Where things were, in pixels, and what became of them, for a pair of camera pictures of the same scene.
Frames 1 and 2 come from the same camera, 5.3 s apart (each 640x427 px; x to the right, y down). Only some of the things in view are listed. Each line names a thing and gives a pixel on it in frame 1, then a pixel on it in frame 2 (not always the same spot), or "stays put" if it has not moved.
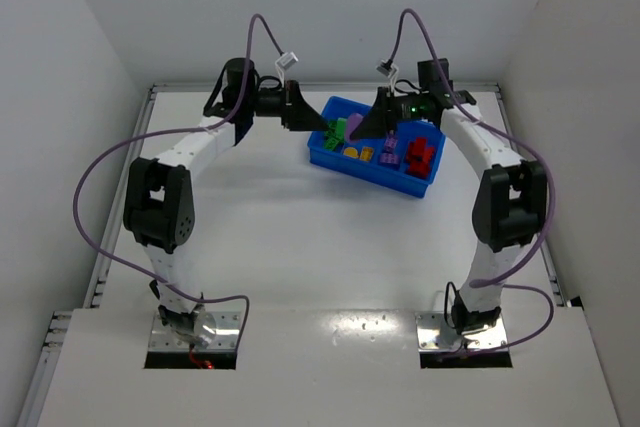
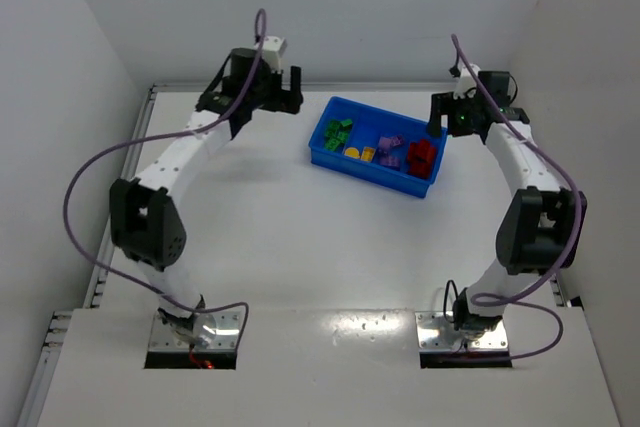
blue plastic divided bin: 403,160 stays put
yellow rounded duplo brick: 351,152 stays put
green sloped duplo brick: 331,140 -> 333,129
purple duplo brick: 389,158 stays put
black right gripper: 383,108 -> 451,114
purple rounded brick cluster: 352,122 -> 384,142
